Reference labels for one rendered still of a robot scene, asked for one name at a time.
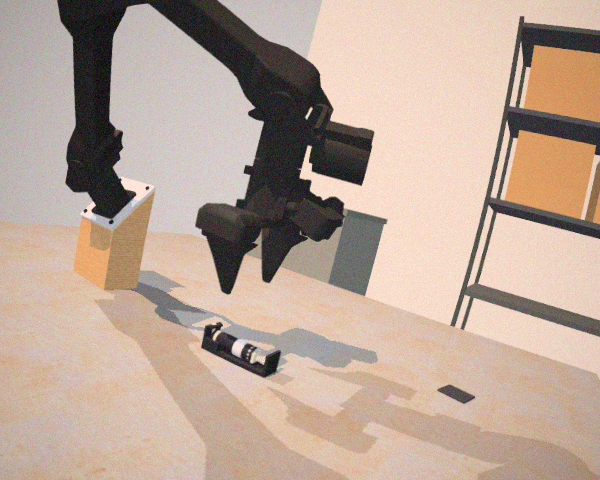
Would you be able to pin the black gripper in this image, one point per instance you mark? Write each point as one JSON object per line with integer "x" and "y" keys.
{"x": 230, "y": 230}

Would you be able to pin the black and white battery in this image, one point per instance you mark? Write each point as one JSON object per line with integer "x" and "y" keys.
{"x": 234, "y": 345}

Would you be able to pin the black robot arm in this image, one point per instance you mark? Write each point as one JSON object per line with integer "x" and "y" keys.
{"x": 282, "y": 85}

